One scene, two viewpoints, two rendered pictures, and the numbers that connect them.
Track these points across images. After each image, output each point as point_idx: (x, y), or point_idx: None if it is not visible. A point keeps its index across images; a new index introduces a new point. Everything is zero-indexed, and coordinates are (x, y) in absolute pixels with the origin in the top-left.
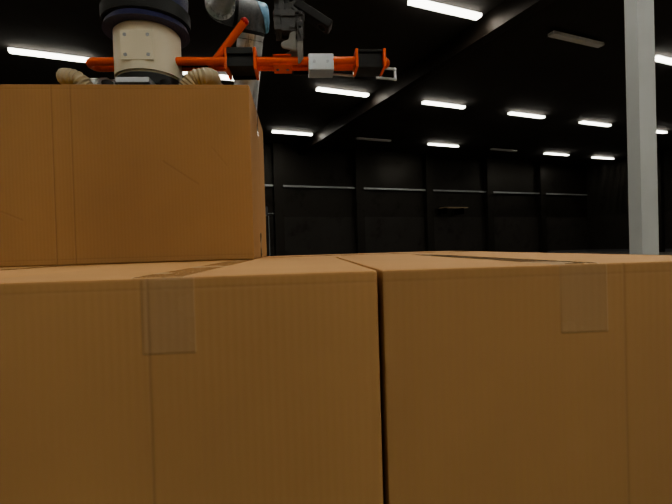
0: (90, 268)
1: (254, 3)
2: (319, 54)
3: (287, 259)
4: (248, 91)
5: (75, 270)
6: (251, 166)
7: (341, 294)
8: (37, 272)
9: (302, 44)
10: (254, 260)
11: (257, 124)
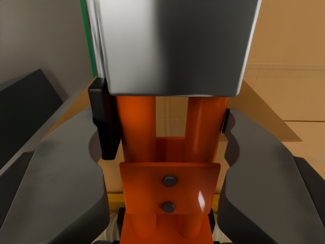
0: (292, 124)
1: None
2: (255, 23)
3: (269, 38)
4: (297, 136)
5: (310, 122)
6: (254, 91)
7: None
8: (316, 129)
9: (282, 144)
10: (262, 61)
11: (172, 127)
